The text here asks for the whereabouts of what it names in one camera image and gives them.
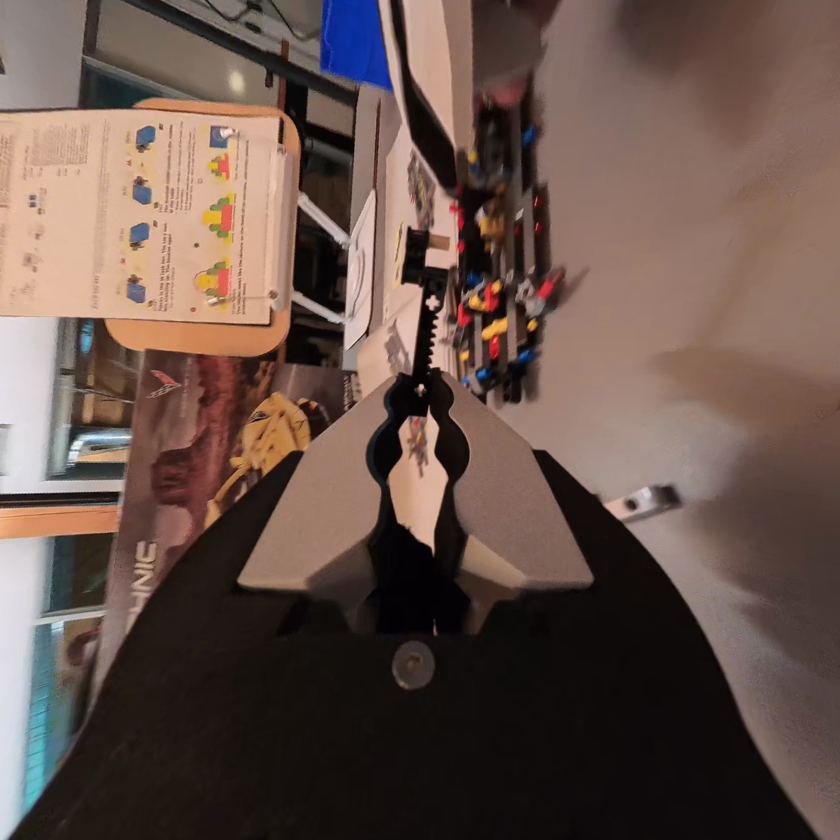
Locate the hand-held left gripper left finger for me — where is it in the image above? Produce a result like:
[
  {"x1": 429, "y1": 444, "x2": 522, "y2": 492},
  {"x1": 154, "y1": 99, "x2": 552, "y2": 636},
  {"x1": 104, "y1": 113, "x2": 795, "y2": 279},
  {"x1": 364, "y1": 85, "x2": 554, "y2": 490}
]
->
[{"x1": 238, "y1": 373, "x2": 396, "y2": 632}]

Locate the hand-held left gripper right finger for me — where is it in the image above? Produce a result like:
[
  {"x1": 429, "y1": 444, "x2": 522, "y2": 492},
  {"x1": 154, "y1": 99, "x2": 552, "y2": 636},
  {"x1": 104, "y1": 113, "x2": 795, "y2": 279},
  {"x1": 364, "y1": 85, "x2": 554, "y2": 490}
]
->
[{"x1": 430, "y1": 369, "x2": 595, "y2": 632}]

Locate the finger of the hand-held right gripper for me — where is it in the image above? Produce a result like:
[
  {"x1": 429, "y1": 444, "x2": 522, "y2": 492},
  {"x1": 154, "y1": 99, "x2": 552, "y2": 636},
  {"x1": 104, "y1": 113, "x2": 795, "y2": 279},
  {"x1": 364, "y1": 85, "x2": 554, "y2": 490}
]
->
[{"x1": 379, "y1": 0, "x2": 476, "y2": 193}]

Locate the small black beam piece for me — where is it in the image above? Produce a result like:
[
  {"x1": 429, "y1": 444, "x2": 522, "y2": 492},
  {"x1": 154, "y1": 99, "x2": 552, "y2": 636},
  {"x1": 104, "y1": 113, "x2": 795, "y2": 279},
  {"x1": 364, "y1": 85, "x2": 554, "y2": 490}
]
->
[{"x1": 399, "y1": 226, "x2": 435, "y2": 286}]

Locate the toy car chassis model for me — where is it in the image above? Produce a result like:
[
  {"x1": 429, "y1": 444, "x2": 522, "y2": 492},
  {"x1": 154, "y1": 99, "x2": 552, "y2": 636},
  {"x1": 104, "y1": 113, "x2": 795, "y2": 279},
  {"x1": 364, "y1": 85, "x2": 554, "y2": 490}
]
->
[{"x1": 449, "y1": 92, "x2": 568, "y2": 404}]

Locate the black toothed rack piece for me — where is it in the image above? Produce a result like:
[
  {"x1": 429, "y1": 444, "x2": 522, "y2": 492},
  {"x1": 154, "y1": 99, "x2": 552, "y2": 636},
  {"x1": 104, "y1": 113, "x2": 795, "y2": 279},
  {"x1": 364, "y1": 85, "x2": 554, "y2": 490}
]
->
[{"x1": 400, "y1": 262, "x2": 455, "y2": 421}]

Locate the yellow car toy set box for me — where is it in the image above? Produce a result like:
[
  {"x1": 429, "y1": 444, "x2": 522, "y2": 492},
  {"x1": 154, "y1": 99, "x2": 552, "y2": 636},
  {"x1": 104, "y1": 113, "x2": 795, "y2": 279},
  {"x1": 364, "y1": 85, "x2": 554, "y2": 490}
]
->
[{"x1": 85, "y1": 348, "x2": 365, "y2": 710}]

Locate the blue plastic bin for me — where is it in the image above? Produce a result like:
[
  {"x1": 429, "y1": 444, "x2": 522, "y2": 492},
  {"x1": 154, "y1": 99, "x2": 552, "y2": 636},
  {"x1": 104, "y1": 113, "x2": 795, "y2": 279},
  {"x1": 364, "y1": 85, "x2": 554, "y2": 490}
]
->
[{"x1": 319, "y1": 0, "x2": 395, "y2": 89}]

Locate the grey beam with yellow connectors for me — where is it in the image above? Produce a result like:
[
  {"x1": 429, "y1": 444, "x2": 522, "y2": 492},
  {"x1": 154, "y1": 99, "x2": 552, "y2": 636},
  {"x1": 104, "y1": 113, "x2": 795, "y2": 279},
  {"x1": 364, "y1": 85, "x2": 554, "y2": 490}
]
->
[{"x1": 604, "y1": 484, "x2": 683, "y2": 524}]

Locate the building instruction booklet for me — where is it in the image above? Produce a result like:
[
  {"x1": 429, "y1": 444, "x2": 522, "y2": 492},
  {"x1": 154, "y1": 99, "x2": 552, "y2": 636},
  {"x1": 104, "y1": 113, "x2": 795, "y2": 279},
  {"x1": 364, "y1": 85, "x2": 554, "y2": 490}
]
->
[{"x1": 357, "y1": 125, "x2": 460, "y2": 546}]

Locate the white document stand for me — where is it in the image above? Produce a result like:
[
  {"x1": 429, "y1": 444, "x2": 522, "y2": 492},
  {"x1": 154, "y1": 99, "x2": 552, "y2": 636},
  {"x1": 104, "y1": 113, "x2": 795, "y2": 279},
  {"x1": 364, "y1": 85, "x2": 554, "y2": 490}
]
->
[{"x1": 105, "y1": 98, "x2": 379, "y2": 358}]

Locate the printed instruction sheet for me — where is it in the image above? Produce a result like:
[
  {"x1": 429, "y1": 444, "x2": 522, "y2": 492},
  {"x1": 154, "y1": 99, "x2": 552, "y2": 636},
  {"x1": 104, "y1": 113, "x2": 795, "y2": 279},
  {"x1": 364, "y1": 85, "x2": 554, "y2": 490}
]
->
[{"x1": 0, "y1": 108, "x2": 283, "y2": 326}]

